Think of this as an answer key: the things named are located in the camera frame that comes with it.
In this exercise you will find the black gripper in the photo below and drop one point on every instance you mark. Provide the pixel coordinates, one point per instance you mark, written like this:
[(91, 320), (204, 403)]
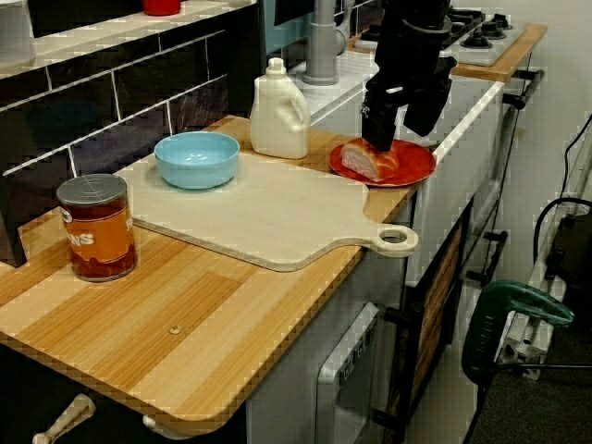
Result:
[(411, 65)]

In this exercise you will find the salmon sushi toy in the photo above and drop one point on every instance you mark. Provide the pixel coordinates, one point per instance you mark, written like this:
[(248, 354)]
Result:
[(361, 163)]

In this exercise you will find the light blue bowl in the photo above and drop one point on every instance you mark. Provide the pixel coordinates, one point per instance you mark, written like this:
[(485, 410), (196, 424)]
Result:
[(196, 162)]

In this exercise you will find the orange beans can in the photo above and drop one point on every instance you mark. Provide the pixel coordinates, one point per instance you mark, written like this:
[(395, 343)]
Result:
[(99, 231)]

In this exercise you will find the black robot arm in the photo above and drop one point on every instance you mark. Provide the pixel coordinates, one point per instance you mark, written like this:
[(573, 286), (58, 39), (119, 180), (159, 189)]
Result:
[(411, 14)]

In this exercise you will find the red round plate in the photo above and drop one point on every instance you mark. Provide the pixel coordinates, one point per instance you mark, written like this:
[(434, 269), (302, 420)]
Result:
[(416, 162)]

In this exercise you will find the white toy sink unit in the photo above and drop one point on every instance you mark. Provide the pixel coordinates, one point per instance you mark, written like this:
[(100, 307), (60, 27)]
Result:
[(462, 185)]

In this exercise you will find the grey toy faucet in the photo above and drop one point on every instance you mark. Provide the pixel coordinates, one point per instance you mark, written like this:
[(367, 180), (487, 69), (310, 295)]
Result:
[(321, 46)]

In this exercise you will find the toy gas stove top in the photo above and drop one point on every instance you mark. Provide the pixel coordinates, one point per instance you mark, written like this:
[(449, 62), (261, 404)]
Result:
[(485, 39)]

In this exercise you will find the white detergent bottle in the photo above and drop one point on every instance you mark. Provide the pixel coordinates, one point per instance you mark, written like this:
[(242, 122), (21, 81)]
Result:
[(277, 120)]

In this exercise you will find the pale wooden cutting board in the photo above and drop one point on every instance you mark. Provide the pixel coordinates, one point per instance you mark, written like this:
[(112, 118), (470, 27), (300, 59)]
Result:
[(277, 217)]

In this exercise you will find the wood patterned oven door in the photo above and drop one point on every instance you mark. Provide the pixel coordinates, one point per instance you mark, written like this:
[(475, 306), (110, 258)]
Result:
[(439, 296)]

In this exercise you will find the black box device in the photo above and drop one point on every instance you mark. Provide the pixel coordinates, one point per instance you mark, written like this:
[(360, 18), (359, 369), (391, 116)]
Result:
[(573, 259)]

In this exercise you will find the green handheld tool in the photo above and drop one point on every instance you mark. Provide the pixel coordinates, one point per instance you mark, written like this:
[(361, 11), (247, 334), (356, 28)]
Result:
[(485, 324)]

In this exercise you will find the red ketchup bottle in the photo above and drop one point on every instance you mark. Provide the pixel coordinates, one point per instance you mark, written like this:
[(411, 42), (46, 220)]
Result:
[(161, 6)]

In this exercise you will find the white dishwasher door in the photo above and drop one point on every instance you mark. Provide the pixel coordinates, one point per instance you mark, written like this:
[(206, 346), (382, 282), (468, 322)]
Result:
[(347, 379)]

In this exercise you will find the brass countertop screw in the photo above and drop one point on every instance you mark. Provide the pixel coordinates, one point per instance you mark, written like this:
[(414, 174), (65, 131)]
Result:
[(175, 329)]

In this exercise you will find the white drawer knob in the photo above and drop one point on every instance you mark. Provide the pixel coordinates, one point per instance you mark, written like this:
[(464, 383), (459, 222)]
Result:
[(157, 424)]

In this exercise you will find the plain white container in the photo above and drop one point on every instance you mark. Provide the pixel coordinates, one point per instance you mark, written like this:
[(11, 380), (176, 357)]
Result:
[(16, 32)]

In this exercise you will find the grey rail black brackets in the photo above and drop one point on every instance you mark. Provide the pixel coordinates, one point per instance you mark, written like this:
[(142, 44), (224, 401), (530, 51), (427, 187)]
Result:
[(532, 85)]

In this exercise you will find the aluminium extrusion frame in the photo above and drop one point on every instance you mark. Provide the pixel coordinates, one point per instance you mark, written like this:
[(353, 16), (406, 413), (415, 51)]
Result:
[(522, 342)]

